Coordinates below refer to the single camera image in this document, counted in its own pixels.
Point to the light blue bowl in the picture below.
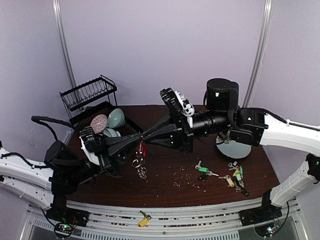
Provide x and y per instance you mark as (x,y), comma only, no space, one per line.
(111,133)

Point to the green key tag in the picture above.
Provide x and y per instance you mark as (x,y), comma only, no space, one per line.
(239,174)
(205,170)

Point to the light blue flower plate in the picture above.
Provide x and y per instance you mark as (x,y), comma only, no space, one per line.
(233,149)

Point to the yellow key tag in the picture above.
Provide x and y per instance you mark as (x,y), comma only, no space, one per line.
(146,219)
(228,179)

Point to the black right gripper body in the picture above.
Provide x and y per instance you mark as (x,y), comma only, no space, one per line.
(184,133)

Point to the pink patterned bowl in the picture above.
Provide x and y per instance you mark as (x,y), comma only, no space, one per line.
(99,123)

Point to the green ceramic bowl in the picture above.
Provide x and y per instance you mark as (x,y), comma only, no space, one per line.
(116,118)

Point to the red handled key ring holder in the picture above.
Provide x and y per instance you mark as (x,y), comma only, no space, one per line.
(139,163)

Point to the left aluminium frame post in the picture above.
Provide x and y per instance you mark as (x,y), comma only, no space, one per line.
(63,42)

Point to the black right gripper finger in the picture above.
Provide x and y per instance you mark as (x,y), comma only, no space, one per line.
(170,143)
(165,127)

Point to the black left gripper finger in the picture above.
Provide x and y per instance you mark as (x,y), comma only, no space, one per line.
(120,153)
(123,142)

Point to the right aluminium frame post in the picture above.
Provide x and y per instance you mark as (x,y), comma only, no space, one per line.
(260,51)

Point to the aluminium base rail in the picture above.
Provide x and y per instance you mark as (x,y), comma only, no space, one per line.
(207,222)

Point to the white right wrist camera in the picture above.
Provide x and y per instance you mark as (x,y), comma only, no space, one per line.
(179,106)

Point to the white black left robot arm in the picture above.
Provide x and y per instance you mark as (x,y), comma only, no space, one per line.
(47,184)

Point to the black key tag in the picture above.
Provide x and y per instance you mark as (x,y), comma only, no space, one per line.
(202,177)

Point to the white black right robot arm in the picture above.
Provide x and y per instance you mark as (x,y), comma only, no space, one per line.
(249,126)

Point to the aluminium frame post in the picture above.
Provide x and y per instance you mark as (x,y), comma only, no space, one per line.
(260,51)
(63,42)

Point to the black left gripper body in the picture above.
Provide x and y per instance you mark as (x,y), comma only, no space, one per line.
(113,170)

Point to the black wire dish rack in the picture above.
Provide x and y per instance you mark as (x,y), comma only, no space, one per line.
(83,102)

